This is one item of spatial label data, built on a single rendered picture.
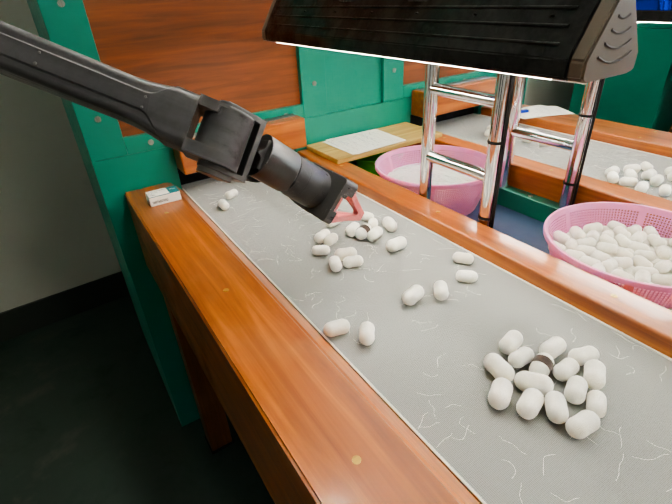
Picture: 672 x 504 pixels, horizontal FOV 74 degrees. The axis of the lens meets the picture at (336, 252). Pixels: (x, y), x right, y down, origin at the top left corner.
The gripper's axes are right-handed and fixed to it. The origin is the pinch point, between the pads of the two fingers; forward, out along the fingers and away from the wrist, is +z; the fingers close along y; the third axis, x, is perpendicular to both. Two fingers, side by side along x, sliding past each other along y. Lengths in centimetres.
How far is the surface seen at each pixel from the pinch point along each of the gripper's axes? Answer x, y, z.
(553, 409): 6.8, -37.0, 1.8
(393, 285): 6.3, -9.7, 4.4
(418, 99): -37, 46, 38
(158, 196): 16.7, 36.3, -15.3
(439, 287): 3.0, -15.9, 5.5
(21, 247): 73, 134, -16
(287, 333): 16.6, -12.8, -11.3
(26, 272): 82, 134, -11
